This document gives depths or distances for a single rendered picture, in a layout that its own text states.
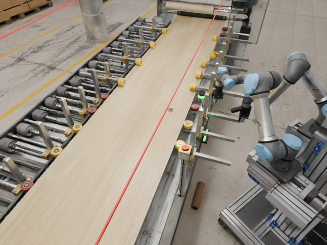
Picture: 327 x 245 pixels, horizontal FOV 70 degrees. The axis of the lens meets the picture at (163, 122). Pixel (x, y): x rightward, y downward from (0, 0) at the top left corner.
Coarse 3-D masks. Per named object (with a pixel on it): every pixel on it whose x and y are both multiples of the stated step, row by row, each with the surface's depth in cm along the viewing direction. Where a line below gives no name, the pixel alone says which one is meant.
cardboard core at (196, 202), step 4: (200, 184) 254; (204, 184) 257; (196, 188) 254; (200, 188) 251; (196, 192) 248; (200, 192) 248; (196, 196) 244; (200, 196) 245; (196, 200) 241; (200, 200) 243; (192, 204) 240; (196, 204) 238; (192, 208) 241; (196, 208) 242
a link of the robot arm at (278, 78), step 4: (272, 72) 141; (276, 72) 142; (240, 76) 179; (244, 76) 174; (276, 76) 139; (280, 76) 142; (240, 80) 179; (244, 80) 174; (276, 80) 139; (280, 80) 141; (276, 84) 140; (272, 88) 142
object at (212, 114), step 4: (192, 112) 226; (196, 112) 224; (208, 112) 222; (212, 116) 221; (216, 116) 219; (220, 116) 218; (224, 116) 218; (228, 116) 218; (228, 120) 218; (232, 120) 216; (236, 120) 215
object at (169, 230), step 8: (224, 64) 319; (208, 120) 239; (200, 136) 221; (200, 144) 214; (192, 168) 195; (184, 184) 184; (176, 192) 178; (176, 200) 174; (184, 200) 177; (176, 208) 169; (168, 216) 165; (176, 216) 165; (168, 224) 161; (176, 224) 161; (168, 232) 157; (160, 240) 153; (168, 240) 153
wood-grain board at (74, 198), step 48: (192, 48) 310; (144, 96) 234; (192, 96) 234; (96, 144) 187; (144, 144) 187; (48, 192) 156; (96, 192) 156; (144, 192) 156; (0, 240) 134; (48, 240) 134; (96, 240) 134
